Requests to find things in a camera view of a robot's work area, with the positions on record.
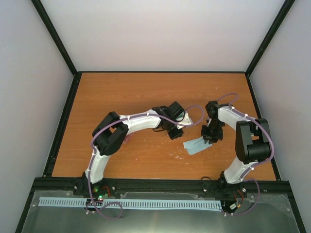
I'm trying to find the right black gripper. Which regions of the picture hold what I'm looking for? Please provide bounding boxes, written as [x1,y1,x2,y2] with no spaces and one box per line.
[201,120,224,145]

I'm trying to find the light blue cleaning cloth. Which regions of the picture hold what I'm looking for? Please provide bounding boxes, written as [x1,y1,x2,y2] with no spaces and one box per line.
[183,136,212,155]

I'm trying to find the grey glasses case green lining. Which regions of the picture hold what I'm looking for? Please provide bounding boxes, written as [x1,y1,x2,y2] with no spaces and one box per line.
[176,114,185,122]

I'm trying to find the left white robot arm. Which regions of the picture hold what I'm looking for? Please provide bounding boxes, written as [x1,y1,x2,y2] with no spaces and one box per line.
[84,101,192,196]

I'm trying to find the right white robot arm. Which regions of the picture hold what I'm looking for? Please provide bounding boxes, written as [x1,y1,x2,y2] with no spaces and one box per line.
[201,100,275,197]

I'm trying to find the pink translucent sunglasses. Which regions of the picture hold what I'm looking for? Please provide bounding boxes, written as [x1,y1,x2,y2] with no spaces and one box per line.
[123,133,133,144]

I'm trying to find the clear plastic sheet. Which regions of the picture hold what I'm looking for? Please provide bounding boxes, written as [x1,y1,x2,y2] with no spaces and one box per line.
[23,191,299,233]

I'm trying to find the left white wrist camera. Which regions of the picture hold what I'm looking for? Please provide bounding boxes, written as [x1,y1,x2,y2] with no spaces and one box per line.
[177,112,193,129]

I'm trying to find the light blue slotted cable duct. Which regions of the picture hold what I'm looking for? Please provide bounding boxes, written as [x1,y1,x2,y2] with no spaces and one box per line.
[38,197,222,211]

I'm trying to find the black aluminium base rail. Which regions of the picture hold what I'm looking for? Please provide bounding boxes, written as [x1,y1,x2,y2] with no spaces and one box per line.
[31,177,292,199]

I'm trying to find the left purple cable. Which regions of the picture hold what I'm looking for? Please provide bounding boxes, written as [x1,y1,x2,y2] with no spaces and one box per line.
[89,105,204,219]

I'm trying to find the black enclosure frame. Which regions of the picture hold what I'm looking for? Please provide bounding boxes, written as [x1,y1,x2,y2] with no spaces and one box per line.
[16,0,294,233]

